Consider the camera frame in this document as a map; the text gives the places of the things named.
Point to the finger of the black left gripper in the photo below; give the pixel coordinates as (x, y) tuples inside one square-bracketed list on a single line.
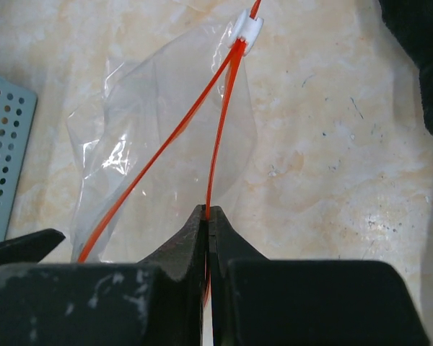
[(31, 247)]

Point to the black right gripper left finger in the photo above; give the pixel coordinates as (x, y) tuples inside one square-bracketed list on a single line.
[(157, 301)]

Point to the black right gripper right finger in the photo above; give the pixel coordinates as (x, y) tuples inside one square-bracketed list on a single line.
[(260, 301)]

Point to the light blue plastic basket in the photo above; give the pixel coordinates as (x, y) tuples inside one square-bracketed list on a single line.
[(17, 109)]

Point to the clear zip bag orange zipper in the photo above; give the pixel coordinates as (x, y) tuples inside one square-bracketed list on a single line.
[(162, 137)]

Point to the black floral pillow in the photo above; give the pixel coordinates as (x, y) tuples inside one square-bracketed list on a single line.
[(411, 24)]

